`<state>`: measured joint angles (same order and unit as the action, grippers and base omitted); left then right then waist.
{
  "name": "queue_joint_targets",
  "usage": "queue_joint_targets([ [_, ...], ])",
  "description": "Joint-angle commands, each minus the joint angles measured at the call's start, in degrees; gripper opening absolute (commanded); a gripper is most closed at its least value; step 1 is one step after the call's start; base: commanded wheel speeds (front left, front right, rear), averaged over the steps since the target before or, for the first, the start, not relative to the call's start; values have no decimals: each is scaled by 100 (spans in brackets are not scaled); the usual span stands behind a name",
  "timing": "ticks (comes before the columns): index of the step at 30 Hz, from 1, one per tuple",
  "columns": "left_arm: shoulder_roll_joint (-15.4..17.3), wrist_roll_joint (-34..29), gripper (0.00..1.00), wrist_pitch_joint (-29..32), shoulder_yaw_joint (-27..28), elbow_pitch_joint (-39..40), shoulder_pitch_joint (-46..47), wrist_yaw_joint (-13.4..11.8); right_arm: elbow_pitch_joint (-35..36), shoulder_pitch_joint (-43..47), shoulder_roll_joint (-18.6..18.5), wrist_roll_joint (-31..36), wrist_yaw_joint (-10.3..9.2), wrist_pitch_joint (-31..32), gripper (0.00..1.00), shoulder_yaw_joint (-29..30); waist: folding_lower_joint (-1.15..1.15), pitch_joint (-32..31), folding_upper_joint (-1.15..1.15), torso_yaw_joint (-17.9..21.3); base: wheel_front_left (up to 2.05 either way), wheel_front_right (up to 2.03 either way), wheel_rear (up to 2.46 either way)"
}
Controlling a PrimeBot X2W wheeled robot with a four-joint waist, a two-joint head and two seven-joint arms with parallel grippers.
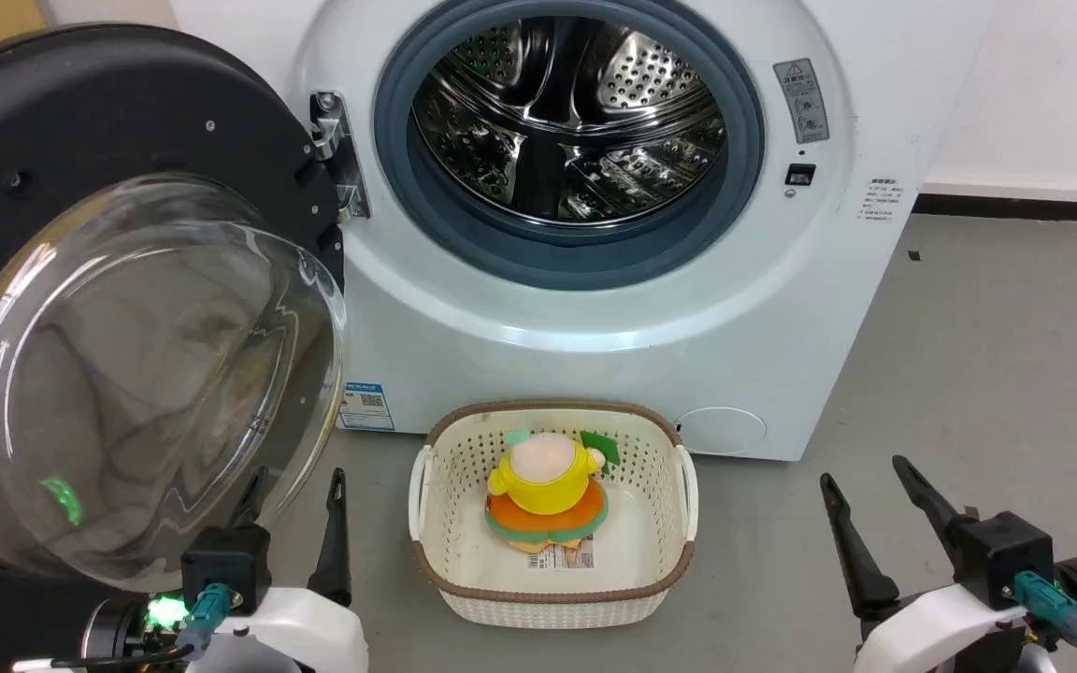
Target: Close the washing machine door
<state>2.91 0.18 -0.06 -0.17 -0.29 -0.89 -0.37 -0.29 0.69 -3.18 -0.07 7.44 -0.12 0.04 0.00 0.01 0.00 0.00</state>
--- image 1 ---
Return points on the stainless steel washer drum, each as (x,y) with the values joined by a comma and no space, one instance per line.
(567,121)

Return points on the dark wall baseboard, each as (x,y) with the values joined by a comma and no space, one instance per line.
(1025,207)

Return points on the grey warning sticker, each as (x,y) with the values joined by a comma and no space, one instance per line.
(801,101)

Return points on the blue bordered QR label sticker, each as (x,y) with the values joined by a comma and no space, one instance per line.
(366,406)

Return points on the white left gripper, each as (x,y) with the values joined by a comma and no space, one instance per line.
(314,636)

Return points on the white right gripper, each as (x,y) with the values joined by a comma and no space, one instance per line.
(931,631)

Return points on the metal washer door hinge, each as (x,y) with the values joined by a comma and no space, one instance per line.
(344,159)

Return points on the yellow and orange plush doll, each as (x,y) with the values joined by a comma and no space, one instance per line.
(546,486)

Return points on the round white filter cover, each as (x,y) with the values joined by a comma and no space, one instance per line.
(721,432)

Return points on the white barcode paper tag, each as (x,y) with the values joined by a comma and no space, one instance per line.
(562,558)

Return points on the white text sticker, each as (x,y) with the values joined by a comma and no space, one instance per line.
(880,200)

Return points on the black door lock latch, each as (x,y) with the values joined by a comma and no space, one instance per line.
(800,175)

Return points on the white front-load washing machine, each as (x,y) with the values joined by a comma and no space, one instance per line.
(595,374)

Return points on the black round glass washer door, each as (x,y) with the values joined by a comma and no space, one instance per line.
(80,112)

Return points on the white plastic laundry basket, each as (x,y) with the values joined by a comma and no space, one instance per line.
(651,523)

